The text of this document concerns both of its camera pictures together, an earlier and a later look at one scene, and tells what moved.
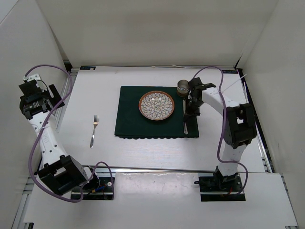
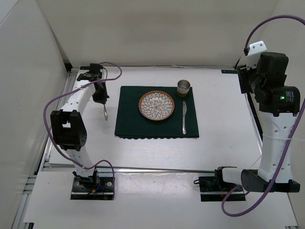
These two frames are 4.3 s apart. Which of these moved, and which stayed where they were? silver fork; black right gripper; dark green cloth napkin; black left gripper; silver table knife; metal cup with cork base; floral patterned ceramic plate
Moved: black right gripper; silver fork; black left gripper
Stayed: metal cup with cork base; silver table knife; dark green cloth napkin; floral patterned ceramic plate
